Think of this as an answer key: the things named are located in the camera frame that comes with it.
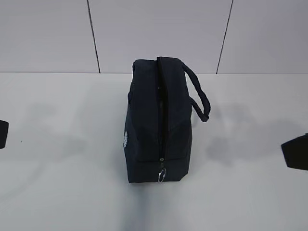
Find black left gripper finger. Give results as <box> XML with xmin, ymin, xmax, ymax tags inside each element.
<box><xmin>0</xmin><ymin>120</ymin><xmax>9</xmax><ymax>149</ymax></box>

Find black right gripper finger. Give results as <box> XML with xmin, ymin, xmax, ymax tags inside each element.
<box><xmin>281</xmin><ymin>133</ymin><xmax>308</xmax><ymax>170</ymax></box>

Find dark navy lunch bag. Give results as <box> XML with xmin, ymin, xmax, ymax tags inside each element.
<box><xmin>123</xmin><ymin>57</ymin><xmax>211</xmax><ymax>183</ymax></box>

